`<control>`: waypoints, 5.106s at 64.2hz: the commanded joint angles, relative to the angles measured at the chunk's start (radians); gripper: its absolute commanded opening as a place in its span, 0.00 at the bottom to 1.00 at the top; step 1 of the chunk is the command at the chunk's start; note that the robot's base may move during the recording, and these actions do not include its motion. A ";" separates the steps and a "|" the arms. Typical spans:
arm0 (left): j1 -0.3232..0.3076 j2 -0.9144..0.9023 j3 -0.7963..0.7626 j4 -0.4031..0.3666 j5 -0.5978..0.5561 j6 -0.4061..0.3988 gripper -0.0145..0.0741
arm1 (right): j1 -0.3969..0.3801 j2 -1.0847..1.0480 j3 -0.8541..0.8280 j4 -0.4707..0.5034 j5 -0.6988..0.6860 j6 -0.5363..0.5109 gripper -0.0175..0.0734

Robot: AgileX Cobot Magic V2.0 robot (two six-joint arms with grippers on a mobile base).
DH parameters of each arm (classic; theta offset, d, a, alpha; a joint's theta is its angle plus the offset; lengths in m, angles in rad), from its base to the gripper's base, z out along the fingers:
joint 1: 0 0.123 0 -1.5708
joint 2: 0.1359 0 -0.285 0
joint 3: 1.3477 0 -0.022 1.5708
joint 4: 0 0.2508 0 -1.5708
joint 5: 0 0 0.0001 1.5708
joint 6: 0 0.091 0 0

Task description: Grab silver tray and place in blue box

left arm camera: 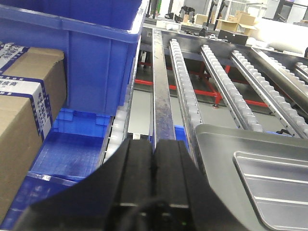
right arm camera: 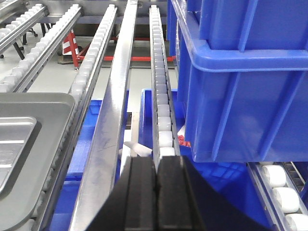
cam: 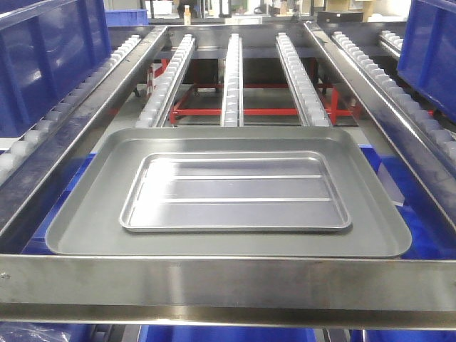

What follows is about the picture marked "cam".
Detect small silver tray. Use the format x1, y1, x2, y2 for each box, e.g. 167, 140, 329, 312
119, 150, 352, 234

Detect large grey tray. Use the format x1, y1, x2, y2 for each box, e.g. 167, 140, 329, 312
46, 127, 412, 258

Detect blue bin below tray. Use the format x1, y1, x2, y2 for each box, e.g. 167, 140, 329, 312
21, 144, 455, 259

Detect centre roller track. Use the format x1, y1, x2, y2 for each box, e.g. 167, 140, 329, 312
220, 33, 244, 127

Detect left-centre roller track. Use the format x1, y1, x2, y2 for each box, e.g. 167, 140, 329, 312
135, 34, 195, 128

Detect right-centre roller track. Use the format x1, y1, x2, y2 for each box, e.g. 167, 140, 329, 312
276, 32, 332, 127

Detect blue bin upper left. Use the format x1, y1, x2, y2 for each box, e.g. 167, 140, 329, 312
1, 1, 110, 138

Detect far left roller track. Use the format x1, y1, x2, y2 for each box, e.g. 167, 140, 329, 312
1, 34, 141, 182

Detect blue bin upper right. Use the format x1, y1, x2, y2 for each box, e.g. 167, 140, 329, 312
398, 0, 455, 121

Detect red metal frame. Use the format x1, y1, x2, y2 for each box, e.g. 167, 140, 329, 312
168, 58, 356, 127

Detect steel front rail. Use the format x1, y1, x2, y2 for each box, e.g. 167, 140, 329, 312
1, 255, 455, 330

